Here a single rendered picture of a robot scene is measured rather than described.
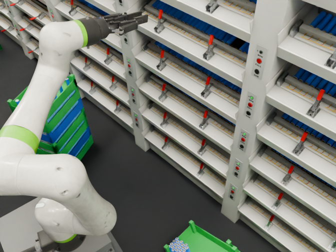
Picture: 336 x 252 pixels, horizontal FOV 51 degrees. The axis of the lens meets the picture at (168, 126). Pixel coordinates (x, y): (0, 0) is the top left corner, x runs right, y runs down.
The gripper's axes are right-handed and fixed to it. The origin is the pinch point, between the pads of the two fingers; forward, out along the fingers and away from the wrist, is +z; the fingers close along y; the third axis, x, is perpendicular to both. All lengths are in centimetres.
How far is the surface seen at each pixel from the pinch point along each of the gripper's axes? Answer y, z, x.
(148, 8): -11.1, 16.2, -2.9
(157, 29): 1.2, 10.5, -6.5
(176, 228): 35, 6, -104
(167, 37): 6.0, 11.4, -8.3
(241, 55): 38.5, 15.9, -2.9
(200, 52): 22.9, 12.6, -7.6
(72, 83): -45, -2, -52
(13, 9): -156, 22, -56
